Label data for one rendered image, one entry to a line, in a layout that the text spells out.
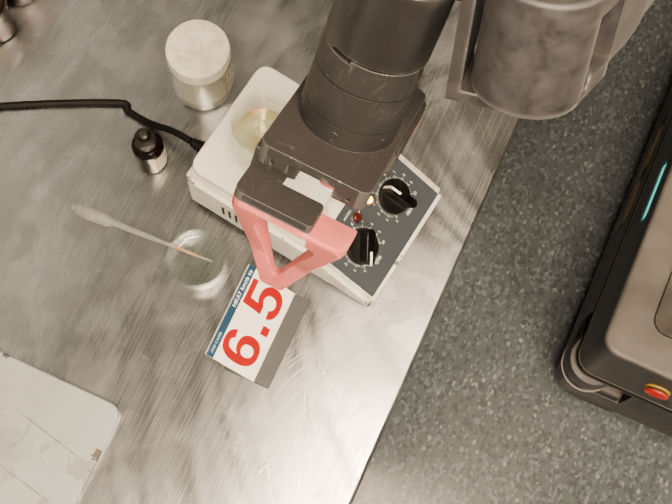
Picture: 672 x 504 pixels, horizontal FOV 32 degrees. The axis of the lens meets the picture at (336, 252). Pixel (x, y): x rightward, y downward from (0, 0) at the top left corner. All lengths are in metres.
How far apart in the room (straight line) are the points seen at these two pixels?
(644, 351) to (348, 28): 1.01
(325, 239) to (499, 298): 1.28
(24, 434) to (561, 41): 0.67
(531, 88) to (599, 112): 1.44
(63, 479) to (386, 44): 0.60
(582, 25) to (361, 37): 0.11
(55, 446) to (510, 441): 0.94
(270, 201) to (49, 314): 0.52
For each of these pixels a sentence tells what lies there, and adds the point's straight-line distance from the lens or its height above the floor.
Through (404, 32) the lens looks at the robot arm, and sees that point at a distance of 0.58.
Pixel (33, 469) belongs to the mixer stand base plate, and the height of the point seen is 0.76.
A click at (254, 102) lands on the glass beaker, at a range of 0.99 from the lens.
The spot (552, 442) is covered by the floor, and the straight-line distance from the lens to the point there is 1.87.
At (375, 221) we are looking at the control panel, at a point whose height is 0.80.
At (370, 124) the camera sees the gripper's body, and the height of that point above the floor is 1.24.
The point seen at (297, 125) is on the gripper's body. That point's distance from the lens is 0.64.
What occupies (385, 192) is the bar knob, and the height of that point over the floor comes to 0.81.
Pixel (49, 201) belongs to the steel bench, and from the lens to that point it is 1.14.
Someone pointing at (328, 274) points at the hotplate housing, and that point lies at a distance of 1.05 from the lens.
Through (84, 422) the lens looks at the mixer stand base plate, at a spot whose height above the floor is 0.76.
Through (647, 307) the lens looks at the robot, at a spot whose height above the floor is 0.36.
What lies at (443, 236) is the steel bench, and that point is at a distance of 1.12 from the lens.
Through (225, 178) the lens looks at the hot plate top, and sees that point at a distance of 1.03.
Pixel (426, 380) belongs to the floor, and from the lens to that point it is 1.85.
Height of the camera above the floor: 1.81
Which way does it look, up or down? 75 degrees down
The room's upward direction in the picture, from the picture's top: 8 degrees clockwise
